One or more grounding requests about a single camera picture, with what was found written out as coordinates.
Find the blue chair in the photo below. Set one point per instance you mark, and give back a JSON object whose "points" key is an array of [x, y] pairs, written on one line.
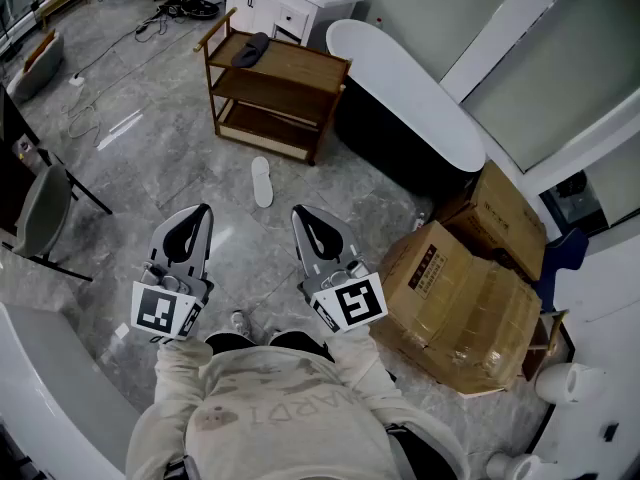
{"points": [[565, 253]]}

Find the person's leg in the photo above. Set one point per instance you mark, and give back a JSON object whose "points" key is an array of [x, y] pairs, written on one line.
{"points": [[227, 340], [300, 343]]}

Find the person's left forearm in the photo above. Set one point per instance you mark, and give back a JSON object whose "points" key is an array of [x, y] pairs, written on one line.
{"points": [[177, 368]]}

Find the clear plastic bottle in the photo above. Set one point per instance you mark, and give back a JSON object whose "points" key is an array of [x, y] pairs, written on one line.
{"points": [[419, 223]]}

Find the wooden framed stand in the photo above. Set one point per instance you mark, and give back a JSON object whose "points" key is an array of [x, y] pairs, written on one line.
{"points": [[554, 330]]}

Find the person's right forearm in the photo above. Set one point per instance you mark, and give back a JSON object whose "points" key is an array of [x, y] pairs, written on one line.
{"points": [[360, 363]]}

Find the grey chair with black legs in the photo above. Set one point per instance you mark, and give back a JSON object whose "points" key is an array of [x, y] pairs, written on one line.
{"points": [[45, 208]]}

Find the dark grey slipper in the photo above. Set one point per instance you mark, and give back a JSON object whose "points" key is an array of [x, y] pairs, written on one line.
{"points": [[250, 50]]}

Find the plain cardboard box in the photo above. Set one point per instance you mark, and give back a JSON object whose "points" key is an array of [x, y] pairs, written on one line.
{"points": [[505, 213]]}

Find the small black wall switch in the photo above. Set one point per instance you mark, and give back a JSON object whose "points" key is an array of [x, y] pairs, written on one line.
{"points": [[610, 433]]}

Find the person's right leg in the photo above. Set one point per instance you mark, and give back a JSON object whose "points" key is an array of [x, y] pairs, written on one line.
{"points": [[300, 343]]}

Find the grey left sneaker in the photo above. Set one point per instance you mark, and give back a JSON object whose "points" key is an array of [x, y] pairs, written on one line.
{"points": [[241, 324]]}

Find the white slipper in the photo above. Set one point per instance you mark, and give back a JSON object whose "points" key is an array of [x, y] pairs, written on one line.
{"points": [[262, 183]]}

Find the labelled cardboard box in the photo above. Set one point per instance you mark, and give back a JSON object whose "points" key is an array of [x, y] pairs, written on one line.
{"points": [[425, 263]]}

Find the white paper roll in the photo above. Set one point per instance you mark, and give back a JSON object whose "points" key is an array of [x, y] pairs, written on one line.
{"points": [[560, 383], [520, 468]]}

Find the white power strip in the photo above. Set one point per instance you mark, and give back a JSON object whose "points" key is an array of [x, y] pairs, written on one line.
{"points": [[76, 80]]}

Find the person's left leg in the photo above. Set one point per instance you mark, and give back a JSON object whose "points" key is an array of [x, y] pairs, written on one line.
{"points": [[227, 340]]}

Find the tape-wrapped cardboard box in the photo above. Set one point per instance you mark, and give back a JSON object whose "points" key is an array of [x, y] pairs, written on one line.
{"points": [[490, 328]]}

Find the white and black bathtub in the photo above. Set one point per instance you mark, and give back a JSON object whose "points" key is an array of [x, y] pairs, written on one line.
{"points": [[400, 88]]}

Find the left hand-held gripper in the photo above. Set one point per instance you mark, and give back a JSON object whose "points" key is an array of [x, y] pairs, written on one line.
{"points": [[155, 308]]}

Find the wooden three-tier cart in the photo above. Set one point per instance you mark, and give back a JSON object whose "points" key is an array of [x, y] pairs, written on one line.
{"points": [[295, 63]]}

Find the white curved fixture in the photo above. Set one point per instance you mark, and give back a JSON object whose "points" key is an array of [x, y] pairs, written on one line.
{"points": [[45, 383]]}

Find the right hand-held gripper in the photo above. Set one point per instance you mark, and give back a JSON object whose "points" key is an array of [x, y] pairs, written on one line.
{"points": [[357, 300]]}

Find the grey floor cushion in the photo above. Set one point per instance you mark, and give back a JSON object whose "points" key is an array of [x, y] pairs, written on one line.
{"points": [[40, 70]]}

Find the person's torso in cream sweater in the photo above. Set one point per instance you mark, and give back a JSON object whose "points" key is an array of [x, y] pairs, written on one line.
{"points": [[280, 418]]}

